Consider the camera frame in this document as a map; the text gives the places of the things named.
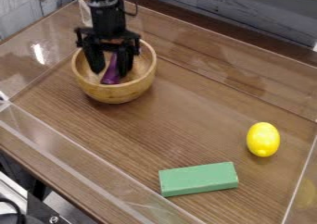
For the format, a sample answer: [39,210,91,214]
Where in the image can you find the brown wooden bowl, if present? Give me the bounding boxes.
[71,40,158,104]

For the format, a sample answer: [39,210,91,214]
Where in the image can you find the green rectangular block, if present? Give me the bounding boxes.
[158,162,239,197]

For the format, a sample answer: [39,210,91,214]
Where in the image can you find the yellow toy lemon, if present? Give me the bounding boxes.
[246,122,281,157]

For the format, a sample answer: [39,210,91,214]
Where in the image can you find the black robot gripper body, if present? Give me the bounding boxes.
[75,27,142,55]

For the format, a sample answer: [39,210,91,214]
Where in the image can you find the black metal bracket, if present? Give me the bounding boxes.
[25,193,72,224]

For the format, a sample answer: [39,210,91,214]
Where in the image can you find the purple toy eggplant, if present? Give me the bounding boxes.
[100,54,120,85]

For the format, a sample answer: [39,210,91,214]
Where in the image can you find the clear acrylic tray wall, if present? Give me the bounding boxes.
[0,98,206,224]

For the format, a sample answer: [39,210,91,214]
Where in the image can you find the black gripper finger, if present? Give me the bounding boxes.
[117,45,134,78]
[83,44,105,74]

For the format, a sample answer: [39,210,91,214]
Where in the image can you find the clear acrylic corner bracket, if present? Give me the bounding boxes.
[77,0,92,27]

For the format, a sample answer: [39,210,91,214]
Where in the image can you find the black cable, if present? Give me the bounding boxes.
[0,197,27,224]

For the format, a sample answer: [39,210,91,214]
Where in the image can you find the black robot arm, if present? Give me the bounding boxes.
[75,0,142,77]

